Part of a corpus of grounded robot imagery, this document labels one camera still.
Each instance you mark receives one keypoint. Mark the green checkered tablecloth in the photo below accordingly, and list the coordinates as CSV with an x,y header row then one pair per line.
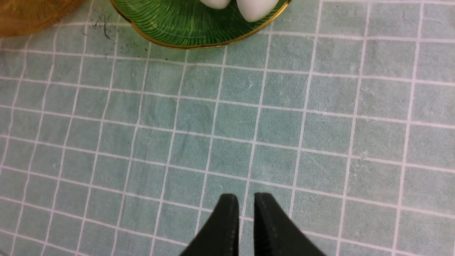
x,y
342,109

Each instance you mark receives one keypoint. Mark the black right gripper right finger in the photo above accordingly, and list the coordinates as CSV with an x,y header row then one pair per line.
x,y
275,234

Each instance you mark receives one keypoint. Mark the white radish with leaves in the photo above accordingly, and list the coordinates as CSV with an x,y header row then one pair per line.
x,y
254,10

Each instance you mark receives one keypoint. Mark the green glass plate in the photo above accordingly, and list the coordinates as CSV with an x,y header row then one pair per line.
x,y
188,24

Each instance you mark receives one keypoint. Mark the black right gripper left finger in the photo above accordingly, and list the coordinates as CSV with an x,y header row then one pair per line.
x,y
220,234

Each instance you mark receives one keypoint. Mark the amber glass plate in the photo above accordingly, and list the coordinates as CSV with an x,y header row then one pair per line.
x,y
25,17

